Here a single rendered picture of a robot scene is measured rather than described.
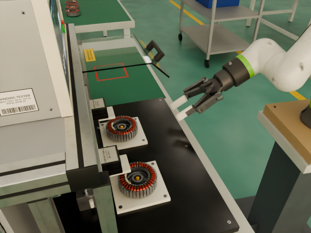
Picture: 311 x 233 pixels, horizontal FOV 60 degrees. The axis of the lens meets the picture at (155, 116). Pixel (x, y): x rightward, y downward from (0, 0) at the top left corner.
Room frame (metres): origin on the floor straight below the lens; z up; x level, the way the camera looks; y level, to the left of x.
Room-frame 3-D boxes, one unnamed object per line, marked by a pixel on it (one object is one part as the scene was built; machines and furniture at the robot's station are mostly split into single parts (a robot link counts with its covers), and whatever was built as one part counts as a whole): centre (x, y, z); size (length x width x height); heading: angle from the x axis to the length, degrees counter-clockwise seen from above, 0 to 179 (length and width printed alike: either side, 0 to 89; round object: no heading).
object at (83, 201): (0.47, 0.19, 0.80); 0.07 x 0.05 x 0.06; 16
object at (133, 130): (0.74, 0.12, 0.80); 0.11 x 0.11 x 0.04
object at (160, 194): (0.51, 0.05, 0.78); 0.15 x 0.15 x 0.01; 16
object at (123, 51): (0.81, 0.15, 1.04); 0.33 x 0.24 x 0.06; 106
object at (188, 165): (0.62, 0.10, 0.76); 0.64 x 0.47 x 0.02; 16
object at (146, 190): (0.51, 0.05, 0.80); 0.11 x 0.11 x 0.04
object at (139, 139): (0.74, 0.12, 0.78); 0.15 x 0.15 x 0.01; 16
